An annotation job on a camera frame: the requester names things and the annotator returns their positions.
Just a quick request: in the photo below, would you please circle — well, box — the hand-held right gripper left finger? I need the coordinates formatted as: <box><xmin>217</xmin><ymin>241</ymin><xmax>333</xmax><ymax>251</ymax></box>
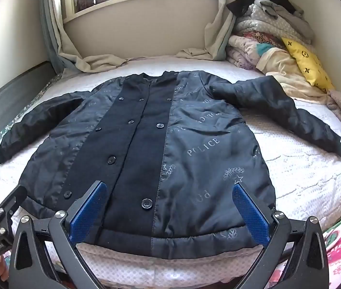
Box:
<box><xmin>8</xmin><ymin>181</ymin><xmax>109</xmax><ymax>289</ymax></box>

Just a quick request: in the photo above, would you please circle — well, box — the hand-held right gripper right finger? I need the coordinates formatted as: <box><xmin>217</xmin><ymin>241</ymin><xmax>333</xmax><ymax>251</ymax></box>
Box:
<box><xmin>232</xmin><ymin>183</ymin><xmax>330</xmax><ymax>289</ymax></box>

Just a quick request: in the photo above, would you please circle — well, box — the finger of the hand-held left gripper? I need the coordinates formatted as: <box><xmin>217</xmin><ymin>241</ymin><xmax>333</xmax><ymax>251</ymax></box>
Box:
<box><xmin>0</xmin><ymin>185</ymin><xmax>28</xmax><ymax>217</ymax></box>

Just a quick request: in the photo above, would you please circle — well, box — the dark blue padded jacket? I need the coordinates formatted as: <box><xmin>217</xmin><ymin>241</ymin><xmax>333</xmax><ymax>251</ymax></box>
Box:
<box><xmin>0</xmin><ymin>70</ymin><xmax>341</xmax><ymax>249</ymax></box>

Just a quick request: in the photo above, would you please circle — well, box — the person's left hand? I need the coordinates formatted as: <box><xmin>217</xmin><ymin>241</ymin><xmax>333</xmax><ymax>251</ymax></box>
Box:
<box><xmin>0</xmin><ymin>258</ymin><xmax>10</xmax><ymax>282</ymax></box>

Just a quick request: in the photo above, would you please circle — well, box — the white quilted bed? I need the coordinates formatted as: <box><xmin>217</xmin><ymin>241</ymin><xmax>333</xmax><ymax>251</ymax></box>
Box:
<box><xmin>0</xmin><ymin>53</ymin><xmax>341</xmax><ymax>289</ymax></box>

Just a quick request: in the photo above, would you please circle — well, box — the cream and green curtain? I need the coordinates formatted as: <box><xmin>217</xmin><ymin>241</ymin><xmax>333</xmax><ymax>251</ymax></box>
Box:
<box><xmin>177</xmin><ymin>0</ymin><xmax>251</xmax><ymax>62</ymax></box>
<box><xmin>39</xmin><ymin>0</ymin><xmax>129</xmax><ymax>73</ymax></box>

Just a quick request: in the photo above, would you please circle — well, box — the cream blanket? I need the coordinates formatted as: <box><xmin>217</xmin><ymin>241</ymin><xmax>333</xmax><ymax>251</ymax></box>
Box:
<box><xmin>256</xmin><ymin>44</ymin><xmax>329</xmax><ymax>101</ymax></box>

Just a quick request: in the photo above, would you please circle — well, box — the purple floral blanket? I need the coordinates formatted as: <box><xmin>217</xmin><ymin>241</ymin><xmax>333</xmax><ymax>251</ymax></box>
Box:
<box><xmin>228</xmin><ymin>34</ymin><xmax>267</xmax><ymax>73</ymax></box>

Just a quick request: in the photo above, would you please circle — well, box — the yellow patterned pillow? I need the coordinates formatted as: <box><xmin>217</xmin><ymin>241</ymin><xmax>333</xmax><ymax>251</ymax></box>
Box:
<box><xmin>281</xmin><ymin>37</ymin><xmax>335</xmax><ymax>93</ymax></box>

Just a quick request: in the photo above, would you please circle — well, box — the colourful patterned blanket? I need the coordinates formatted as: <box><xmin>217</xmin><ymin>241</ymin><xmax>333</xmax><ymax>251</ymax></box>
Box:
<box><xmin>240</xmin><ymin>30</ymin><xmax>282</xmax><ymax>47</ymax></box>

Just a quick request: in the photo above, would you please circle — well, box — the grey garment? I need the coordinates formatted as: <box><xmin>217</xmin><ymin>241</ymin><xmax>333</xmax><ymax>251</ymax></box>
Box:
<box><xmin>259</xmin><ymin>0</ymin><xmax>315</xmax><ymax>44</ymax></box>

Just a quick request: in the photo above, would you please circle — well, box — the grey dotted blanket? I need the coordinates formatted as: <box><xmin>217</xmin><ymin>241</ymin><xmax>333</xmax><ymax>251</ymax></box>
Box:
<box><xmin>234</xmin><ymin>6</ymin><xmax>312</xmax><ymax>46</ymax></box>

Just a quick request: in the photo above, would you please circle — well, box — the black cloth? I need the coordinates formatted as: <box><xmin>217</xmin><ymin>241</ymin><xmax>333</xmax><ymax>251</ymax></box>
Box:
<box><xmin>226</xmin><ymin>0</ymin><xmax>294</xmax><ymax>15</ymax></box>

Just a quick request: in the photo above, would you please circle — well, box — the white window sill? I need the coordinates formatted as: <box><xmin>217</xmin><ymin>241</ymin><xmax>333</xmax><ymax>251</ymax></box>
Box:
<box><xmin>62</xmin><ymin>0</ymin><xmax>221</xmax><ymax>23</ymax></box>

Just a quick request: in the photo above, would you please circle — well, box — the dark grey bed frame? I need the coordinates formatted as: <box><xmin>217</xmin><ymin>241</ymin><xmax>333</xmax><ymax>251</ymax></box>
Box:
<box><xmin>0</xmin><ymin>62</ymin><xmax>57</xmax><ymax>157</ymax></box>

